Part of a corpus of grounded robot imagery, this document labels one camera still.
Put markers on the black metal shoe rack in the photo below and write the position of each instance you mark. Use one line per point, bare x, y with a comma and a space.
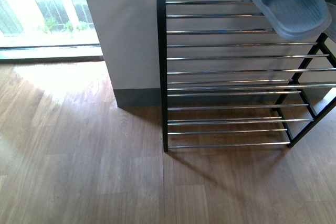
226, 76

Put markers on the light blue slide sandal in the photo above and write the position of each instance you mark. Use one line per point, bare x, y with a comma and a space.
296, 19

